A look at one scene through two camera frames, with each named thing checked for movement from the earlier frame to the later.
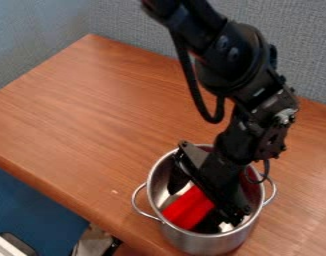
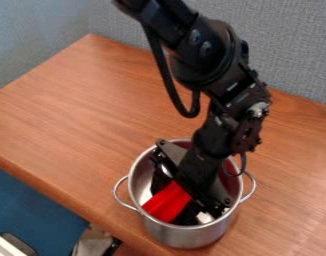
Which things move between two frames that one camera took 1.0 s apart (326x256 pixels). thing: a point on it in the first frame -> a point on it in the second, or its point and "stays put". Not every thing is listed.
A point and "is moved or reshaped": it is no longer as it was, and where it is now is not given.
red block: x=188 y=207 is moved or reshaped
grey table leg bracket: x=96 y=243 stays put
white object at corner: x=8 y=245 stays put
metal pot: x=150 y=196 is moved or reshaped
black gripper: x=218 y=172 -> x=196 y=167
